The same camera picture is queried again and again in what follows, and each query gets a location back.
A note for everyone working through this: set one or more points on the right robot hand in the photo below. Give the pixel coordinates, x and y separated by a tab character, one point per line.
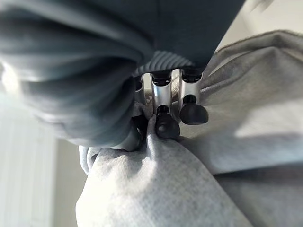
78	71

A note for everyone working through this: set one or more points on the light grey sweatshirt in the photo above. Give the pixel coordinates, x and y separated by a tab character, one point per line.
165	189

